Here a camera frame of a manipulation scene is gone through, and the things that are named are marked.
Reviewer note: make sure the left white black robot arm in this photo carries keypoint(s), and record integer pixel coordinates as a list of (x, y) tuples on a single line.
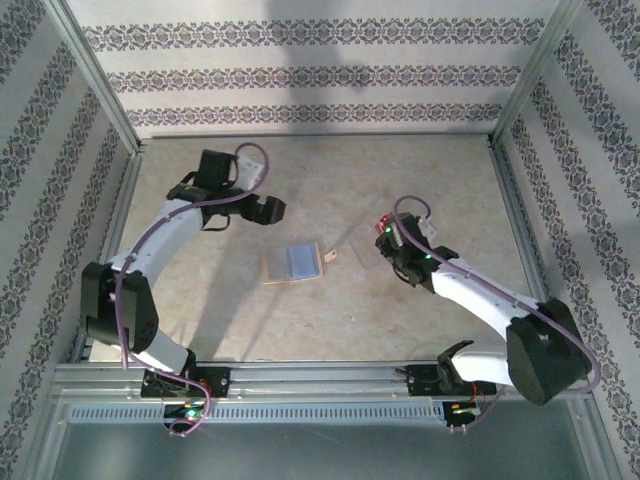
[(150, 240)]

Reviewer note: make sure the clear plastic card box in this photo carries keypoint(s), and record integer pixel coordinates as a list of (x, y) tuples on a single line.
[(362, 250)]

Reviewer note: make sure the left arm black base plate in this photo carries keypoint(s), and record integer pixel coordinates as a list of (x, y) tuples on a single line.
[(220, 382)]

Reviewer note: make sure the thin aluminium table rail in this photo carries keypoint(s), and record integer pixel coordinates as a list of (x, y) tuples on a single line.
[(320, 136)]

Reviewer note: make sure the beige leather card holder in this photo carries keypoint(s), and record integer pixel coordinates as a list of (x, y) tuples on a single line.
[(292, 262)]

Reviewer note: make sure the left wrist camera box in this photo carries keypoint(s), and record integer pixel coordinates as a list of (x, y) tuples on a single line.
[(248, 167)]

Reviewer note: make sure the aluminium frame post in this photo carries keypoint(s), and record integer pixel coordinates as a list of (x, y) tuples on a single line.
[(97, 75), (531, 75)]

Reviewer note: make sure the aluminium table side rail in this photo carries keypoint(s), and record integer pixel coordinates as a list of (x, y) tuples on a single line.
[(515, 200), (117, 220)]

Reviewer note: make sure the red credit card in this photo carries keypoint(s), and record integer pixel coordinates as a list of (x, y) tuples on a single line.
[(383, 219)]

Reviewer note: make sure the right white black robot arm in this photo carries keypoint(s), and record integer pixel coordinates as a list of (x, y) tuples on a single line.
[(480, 295)]

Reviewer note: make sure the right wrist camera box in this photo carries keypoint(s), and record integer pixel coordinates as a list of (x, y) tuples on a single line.
[(427, 227)]

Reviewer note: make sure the long aluminium mounting rail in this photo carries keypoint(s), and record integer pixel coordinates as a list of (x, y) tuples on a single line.
[(320, 382)]

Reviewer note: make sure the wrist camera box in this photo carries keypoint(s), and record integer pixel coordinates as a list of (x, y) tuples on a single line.
[(427, 227), (248, 167)]

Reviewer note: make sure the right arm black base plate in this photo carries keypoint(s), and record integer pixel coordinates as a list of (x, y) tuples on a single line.
[(417, 382)]

